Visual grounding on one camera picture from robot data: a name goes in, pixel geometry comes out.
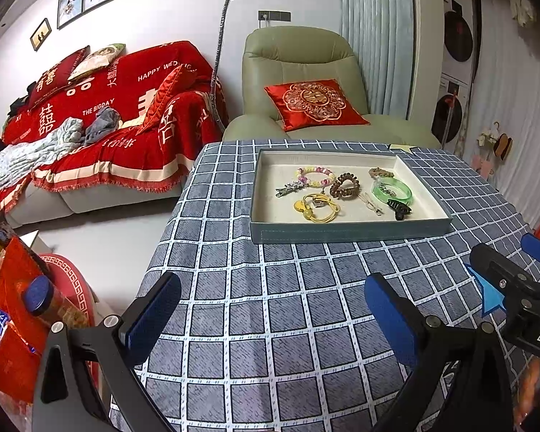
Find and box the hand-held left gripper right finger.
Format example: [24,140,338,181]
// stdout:
[364,272,523,432]

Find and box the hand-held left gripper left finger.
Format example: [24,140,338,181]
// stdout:
[32,271,183,432]

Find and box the grey jewelry tray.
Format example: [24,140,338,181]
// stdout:
[249,148,454,244]

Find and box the green translucent bangle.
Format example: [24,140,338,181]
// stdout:
[371,177,415,203]

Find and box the rhinestone star hair clip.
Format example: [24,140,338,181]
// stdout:
[275,180,309,199]

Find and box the red round stool fret pattern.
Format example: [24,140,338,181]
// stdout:
[38,254,100,325]

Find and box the black claw hair clip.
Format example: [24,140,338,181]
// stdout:
[386,198,412,221]

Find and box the brown hanging ornament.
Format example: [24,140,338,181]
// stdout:
[494,132,514,162]

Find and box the blue checked tablecloth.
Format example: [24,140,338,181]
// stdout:
[108,140,540,432]

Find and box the jar with blue lid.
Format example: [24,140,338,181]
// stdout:
[22,276,79,330]

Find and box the white hanging ornament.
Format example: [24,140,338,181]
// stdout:
[477,121,500,148]

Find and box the grey sofa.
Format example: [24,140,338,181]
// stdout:
[2,175,190,230]

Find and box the red gift bag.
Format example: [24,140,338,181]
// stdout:
[0,234,50,354]

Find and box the white laundry machine black door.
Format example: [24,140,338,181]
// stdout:
[432,74,469,147]
[443,0,474,84]

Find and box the grey blue garment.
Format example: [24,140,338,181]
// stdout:
[85,107,120,147]

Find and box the light blue garment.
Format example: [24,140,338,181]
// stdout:
[0,117,84,190]

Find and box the red satin cushion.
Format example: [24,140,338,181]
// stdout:
[137,64,196,136]

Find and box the red embroidered cushion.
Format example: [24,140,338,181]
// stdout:
[264,78,370,132]

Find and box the red blanket covered sofa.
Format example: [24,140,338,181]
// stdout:
[0,40,229,217]

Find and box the light blue curtain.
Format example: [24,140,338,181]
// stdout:
[339,0,415,118]

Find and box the red cushion with white characters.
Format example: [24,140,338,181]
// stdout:
[27,46,91,111]

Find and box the flexible phone stand pole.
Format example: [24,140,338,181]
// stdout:
[209,0,248,133]

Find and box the photo print cushion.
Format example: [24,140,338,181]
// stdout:
[67,44,127,81]

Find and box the green leather armchair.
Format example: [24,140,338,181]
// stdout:
[222,27,442,149]

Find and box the thin yellow hair tie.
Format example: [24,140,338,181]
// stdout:
[306,202,343,225]

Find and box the brown spiral hair tie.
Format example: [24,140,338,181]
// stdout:
[329,172,361,199]

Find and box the yellow hair tie with ball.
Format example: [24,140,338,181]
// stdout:
[292,193,329,217]

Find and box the pastel beaded bracelet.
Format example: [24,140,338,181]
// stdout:
[296,165,336,188]

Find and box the white flower wall decoration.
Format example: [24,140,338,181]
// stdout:
[508,0,536,28]

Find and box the small black picture frame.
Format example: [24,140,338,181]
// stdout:
[31,18,52,52]

